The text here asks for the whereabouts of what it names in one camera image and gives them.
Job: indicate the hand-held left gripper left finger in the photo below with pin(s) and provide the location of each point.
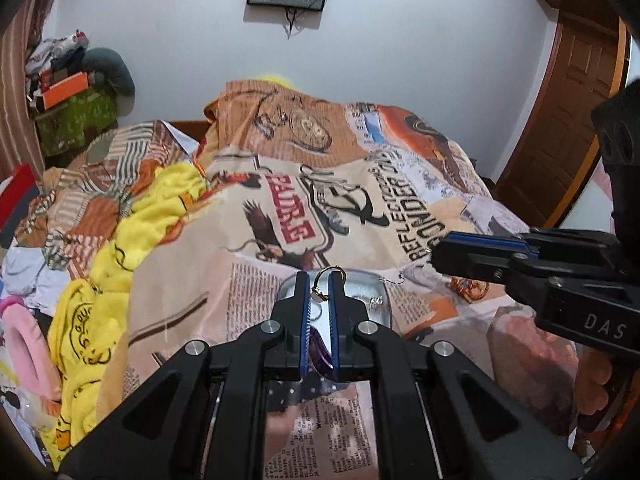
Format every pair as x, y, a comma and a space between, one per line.
303, 320

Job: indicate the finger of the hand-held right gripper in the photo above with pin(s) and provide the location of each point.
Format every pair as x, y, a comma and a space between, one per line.
470, 262
490, 241

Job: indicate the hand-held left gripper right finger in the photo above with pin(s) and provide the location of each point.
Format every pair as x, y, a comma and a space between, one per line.
334, 330

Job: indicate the clear oval jewelry tray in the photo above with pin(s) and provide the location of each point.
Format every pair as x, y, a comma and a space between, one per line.
365, 292

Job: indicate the person's right hand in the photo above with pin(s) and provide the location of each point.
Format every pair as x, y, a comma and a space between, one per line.
595, 380

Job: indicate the purple tray lid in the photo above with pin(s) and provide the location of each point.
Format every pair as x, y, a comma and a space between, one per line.
320, 357

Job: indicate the pinkish plastic bag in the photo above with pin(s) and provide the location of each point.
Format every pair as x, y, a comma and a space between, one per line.
535, 365

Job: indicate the silver hook earring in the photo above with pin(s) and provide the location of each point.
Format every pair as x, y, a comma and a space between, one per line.
396, 280

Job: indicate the printed blanket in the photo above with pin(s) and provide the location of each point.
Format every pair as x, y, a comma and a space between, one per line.
280, 200

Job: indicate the wooden door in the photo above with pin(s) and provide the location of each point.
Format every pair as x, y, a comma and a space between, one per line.
565, 110

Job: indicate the yellow fleece blanket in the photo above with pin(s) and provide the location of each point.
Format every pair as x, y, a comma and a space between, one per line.
125, 260

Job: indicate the pink plush cushion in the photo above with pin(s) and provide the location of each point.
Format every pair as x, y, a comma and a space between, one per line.
27, 355

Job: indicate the light blue cloth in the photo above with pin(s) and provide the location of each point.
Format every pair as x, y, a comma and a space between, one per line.
27, 272

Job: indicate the green camouflage box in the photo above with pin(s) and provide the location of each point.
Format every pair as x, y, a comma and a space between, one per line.
75, 120

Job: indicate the grey pillow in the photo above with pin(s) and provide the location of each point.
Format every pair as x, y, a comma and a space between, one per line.
111, 72

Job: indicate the orange box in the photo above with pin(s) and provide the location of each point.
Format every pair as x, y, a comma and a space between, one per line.
64, 87

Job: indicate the striped brown curtain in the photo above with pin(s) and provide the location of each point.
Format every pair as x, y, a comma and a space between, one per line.
25, 85

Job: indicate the pile of clothes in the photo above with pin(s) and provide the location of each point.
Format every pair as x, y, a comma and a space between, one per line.
52, 55

